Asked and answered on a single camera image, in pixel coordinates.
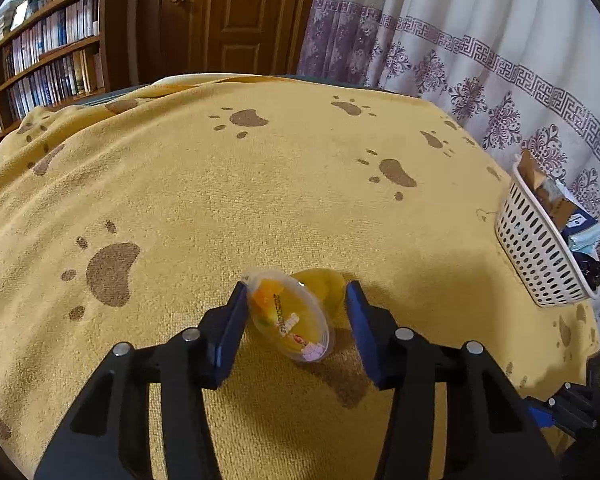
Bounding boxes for dark shiny candy packet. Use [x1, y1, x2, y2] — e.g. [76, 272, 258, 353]
[577, 251, 600, 290]

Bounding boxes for stack of books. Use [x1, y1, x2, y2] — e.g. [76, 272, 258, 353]
[0, 2, 23, 58]

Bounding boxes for wooden bookshelf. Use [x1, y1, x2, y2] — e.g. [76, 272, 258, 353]
[0, 0, 131, 152]

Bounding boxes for yellow paw print blanket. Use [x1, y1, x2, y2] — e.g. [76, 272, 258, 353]
[0, 74, 600, 480]

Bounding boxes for white plastic basket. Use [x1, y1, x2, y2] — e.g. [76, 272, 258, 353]
[495, 152, 600, 308]

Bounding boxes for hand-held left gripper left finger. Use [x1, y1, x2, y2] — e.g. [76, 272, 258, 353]
[34, 281, 251, 480]

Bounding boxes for white purple patterned curtain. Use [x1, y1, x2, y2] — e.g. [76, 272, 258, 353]
[297, 0, 600, 341]

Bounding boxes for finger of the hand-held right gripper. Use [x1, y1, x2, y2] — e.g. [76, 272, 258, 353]
[525, 381, 600, 432]

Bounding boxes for brown wooden door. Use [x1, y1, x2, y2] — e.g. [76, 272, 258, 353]
[135, 0, 323, 86]

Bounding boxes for clear yellow jelly cup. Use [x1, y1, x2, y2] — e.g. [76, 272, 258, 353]
[241, 267, 346, 363]

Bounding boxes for rows of shelved books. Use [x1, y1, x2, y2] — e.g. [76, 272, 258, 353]
[0, 0, 103, 143]

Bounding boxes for small blue snack packet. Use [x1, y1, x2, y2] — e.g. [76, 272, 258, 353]
[562, 210, 600, 254]

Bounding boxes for brown printed snack packet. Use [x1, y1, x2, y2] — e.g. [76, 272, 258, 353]
[535, 180, 572, 226]
[517, 150, 549, 195]

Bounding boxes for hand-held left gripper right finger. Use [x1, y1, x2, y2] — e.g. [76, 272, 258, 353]
[344, 281, 563, 480]

